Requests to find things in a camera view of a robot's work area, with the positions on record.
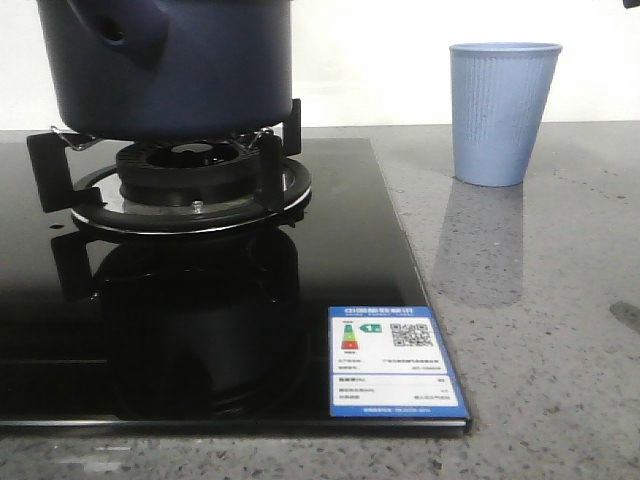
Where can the dark blue cooking pot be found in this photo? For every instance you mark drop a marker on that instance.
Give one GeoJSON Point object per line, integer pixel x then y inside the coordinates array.
{"type": "Point", "coordinates": [168, 70]}

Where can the light blue ribbed plastic cup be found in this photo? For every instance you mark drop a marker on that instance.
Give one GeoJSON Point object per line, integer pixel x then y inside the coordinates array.
{"type": "Point", "coordinates": [499, 93]}

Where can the blue energy label sticker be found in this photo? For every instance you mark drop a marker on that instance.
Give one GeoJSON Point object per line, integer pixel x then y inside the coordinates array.
{"type": "Point", "coordinates": [390, 362]}

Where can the black pot support grate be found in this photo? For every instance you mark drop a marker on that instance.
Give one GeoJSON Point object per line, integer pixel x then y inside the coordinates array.
{"type": "Point", "coordinates": [95, 201]}

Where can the black round gas burner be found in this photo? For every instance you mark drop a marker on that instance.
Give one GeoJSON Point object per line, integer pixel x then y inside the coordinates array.
{"type": "Point", "coordinates": [165, 174]}

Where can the black glass gas stove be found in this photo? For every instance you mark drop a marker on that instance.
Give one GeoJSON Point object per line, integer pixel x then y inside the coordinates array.
{"type": "Point", "coordinates": [217, 335]}

